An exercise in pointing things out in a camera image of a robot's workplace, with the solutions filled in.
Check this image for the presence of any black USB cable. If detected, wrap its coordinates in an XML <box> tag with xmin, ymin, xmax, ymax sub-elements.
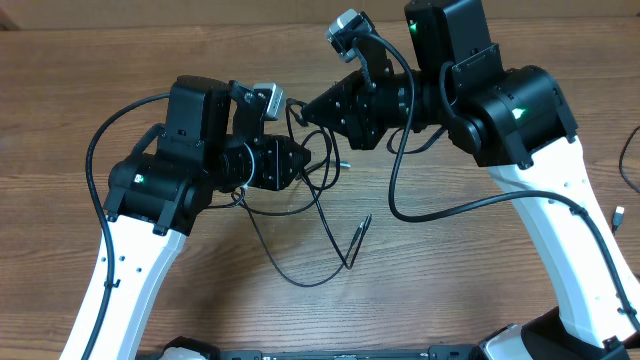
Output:
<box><xmin>207</xmin><ymin>149</ymin><xmax>374</xmax><ymax>289</ymax></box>
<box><xmin>610</xmin><ymin>124</ymin><xmax>640</xmax><ymax>236</ymax></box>

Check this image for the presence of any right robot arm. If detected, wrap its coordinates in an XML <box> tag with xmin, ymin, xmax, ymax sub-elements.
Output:
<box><xmin>302</xmin><ymin>0</ymin><xmax>639</xmax><ymax>359</ymax></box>

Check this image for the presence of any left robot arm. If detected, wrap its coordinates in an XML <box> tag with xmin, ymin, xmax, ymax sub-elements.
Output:
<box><xmin>62</xmin><ymin>75</ymin><xmax>311</xmax><ymax>359</ymax></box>

